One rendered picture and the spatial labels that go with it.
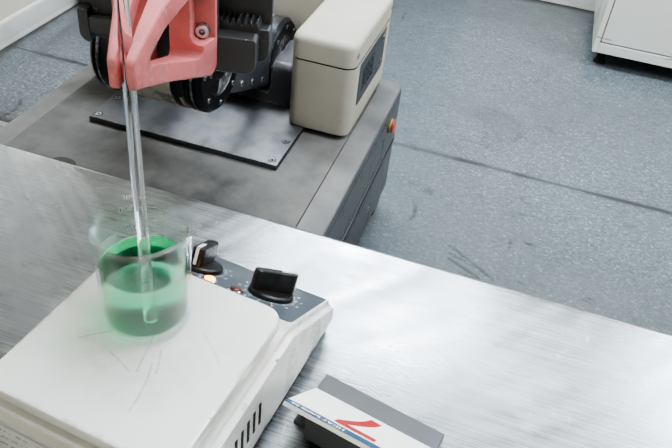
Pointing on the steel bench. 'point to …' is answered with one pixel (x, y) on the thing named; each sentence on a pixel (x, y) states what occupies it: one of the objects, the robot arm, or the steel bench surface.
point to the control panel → (304, 301)
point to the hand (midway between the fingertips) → (127, 66)
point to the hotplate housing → (269, 390)
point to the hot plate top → (137, 369)
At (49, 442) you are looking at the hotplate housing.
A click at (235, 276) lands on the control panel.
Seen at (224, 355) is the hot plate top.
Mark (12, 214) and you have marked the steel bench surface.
